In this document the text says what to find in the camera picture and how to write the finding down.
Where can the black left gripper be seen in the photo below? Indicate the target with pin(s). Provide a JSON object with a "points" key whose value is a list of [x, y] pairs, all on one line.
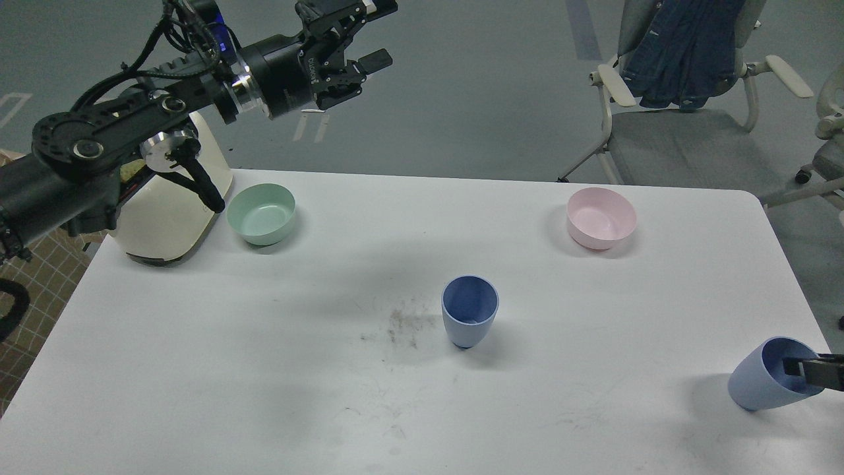
{"points": [[279, 74]]}

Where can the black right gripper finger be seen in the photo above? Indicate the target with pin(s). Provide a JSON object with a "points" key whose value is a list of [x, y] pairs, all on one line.
{"points": [[825, 371]]}

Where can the blue cup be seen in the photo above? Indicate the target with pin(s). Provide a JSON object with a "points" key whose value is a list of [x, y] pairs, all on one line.
{"points": [[760, 382], [469, 304]]}

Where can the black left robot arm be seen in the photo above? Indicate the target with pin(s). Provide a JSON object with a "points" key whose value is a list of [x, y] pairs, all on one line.
{"points": [[86, 163]]}

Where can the green bowl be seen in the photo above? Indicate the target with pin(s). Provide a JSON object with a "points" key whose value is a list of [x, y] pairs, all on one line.
{"points": [[263, 214]]}

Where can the grey office chair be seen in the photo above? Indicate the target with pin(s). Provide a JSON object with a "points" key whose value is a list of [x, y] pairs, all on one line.
{"points": [[708, 147]]}

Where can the cream toaster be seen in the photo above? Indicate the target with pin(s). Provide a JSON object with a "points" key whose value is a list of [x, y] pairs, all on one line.
{"points": [[163, 222]]}

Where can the pink bowl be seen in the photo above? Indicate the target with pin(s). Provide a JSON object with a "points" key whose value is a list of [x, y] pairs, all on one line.
{"points": [[600, 218]]}

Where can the blue denim jacket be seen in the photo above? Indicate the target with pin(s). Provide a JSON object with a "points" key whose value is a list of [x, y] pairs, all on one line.
{"points": [[679, 53]]}

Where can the brown checkered cloth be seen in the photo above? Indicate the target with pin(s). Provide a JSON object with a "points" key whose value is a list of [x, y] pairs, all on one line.
{"points": [[51, 277]]}

